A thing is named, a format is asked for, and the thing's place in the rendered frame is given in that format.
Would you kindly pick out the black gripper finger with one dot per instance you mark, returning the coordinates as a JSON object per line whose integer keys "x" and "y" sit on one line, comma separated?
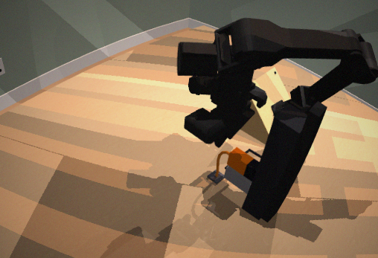
{"x": 221, "y": 140}
{"x": 238, "y": 122}

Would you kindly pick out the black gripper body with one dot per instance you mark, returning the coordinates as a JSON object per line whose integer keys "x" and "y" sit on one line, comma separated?
{"x": 232, "y": 100}

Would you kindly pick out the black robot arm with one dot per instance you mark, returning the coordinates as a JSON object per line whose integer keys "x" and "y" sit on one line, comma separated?
{"x": 257, "y": 43}

